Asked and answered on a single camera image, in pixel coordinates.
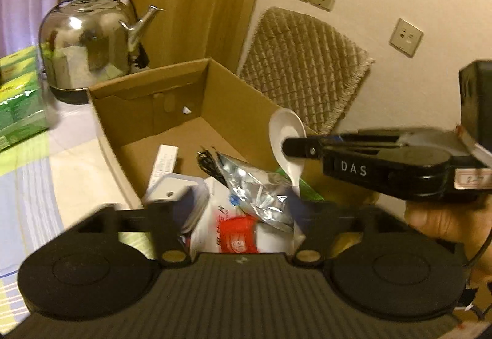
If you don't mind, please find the single wall socket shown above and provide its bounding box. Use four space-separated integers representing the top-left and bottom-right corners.
389 18 424 58

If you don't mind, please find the white green mecobalamin tablet box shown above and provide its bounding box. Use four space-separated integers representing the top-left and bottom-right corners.
188 177 304 257

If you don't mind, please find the person right hand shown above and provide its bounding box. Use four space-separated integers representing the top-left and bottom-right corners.
404 195 491 285

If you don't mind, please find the green tissue pack bundle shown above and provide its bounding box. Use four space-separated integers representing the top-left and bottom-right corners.
0 46 48 151

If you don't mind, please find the stainless steel kettle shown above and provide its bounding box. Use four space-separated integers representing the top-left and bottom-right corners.
38 0 163 104

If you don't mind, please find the white blue ointment box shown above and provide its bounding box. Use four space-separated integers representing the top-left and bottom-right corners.
148 145 178 190

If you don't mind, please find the brown cardboard box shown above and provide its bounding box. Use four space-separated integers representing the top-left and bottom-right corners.
88 59 279 209

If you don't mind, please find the checked tablecloth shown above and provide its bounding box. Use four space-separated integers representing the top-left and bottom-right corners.
1 102 129 333

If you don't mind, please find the quilted beige chair cushion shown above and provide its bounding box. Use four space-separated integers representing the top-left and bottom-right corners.
239 6 374 133

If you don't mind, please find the white plastic spoon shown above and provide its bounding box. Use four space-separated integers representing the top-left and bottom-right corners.
268 108 306 196

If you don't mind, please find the green white medicine box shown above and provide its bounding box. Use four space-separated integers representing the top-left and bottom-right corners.
274 168 324 202

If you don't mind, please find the silver green foil bag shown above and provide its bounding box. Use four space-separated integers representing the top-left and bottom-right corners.
216 152 302 233

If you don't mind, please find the red candy wrapper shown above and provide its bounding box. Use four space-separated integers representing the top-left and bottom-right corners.
218 216 259 254

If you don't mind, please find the black audio cable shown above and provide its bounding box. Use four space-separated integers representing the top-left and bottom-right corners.
196 146 229 188

